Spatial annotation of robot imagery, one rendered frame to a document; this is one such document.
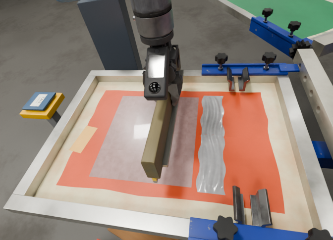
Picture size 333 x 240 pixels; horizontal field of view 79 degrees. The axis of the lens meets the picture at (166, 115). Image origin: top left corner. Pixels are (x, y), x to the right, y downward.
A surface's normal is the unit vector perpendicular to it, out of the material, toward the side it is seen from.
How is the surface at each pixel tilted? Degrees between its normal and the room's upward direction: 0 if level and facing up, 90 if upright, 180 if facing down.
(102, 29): 90
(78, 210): 0
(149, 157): 0
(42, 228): 0
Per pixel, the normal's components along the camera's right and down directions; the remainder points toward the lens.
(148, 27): -0.26, 0.75
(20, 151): -0.13, -0.65
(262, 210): -0.78, -0.49
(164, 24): 0.57, 0.57
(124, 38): 0.07, 0.74
